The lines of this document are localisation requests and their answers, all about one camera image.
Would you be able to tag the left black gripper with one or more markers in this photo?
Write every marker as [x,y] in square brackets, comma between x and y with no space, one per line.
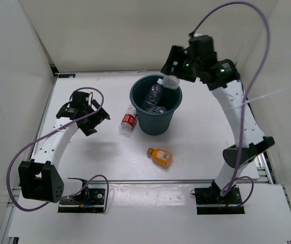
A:
[88,129]

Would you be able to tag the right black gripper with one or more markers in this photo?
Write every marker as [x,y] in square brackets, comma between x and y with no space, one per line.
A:
[174,56]

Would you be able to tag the red label water bottle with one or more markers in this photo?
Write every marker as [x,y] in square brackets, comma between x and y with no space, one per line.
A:
[128,122]

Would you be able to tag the white label clear bottle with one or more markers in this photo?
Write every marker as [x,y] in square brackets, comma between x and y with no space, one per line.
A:
[157,90]

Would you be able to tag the blue label clear bottle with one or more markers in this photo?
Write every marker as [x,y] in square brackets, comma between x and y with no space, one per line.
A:
[159,109]

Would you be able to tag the orange juice bottle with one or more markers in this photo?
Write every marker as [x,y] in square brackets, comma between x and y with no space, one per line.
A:
[160,156]

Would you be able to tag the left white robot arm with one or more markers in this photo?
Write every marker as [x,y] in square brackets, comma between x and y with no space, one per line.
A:
[39,177]

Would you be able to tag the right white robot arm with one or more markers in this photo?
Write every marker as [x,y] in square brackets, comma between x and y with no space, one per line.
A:
[223,81]

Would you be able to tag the dark green plastic bin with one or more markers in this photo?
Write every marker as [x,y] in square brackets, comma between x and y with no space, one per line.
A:
[149,122]

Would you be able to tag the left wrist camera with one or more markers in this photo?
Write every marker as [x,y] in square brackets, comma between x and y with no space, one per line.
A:
[79,100]

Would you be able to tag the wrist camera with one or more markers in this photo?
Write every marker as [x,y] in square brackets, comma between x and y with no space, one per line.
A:
[201,44]
[79,100]

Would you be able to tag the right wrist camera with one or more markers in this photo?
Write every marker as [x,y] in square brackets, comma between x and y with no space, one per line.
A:
[201,44]

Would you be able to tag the aluminium table rail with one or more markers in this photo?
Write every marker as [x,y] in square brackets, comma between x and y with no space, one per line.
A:
[167,181]

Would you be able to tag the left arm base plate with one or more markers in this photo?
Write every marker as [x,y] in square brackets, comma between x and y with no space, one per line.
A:
[92,200]

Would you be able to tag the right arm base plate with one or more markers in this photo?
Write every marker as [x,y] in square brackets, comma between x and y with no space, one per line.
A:
[209,203]

